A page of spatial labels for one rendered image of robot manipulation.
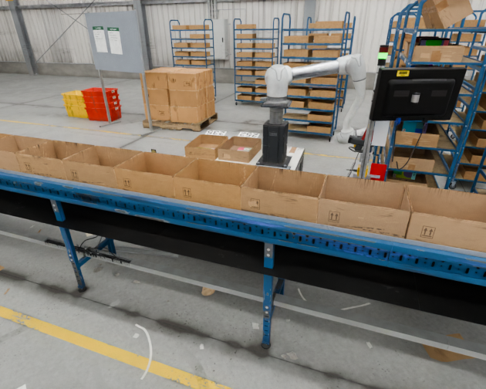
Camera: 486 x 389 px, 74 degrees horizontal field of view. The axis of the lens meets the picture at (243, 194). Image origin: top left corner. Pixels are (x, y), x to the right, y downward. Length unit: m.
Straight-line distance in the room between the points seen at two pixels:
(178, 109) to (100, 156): 4.15
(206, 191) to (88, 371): 1.27
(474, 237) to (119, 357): 1.98
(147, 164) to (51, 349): 1.29
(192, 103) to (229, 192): 4.78
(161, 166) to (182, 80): 4.28
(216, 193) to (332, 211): 0.59
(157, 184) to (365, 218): 1.10
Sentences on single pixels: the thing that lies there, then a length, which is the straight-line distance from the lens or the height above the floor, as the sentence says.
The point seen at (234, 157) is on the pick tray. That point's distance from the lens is 2.75.
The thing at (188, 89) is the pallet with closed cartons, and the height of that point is 0.76.
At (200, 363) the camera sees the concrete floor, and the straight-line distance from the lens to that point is 2.17.
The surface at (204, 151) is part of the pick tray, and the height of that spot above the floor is 0.82.
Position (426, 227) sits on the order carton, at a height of 0.99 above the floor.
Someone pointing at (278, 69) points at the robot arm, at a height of 1.48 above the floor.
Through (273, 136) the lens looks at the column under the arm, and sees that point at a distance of 2.62.
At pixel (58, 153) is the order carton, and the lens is 2.76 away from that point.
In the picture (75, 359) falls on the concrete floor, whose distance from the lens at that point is 2.40.
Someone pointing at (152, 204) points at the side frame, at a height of 0.90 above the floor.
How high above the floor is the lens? 1.76
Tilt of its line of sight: 27 degrees down
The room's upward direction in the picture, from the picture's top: 1 degrees counter-clockwise
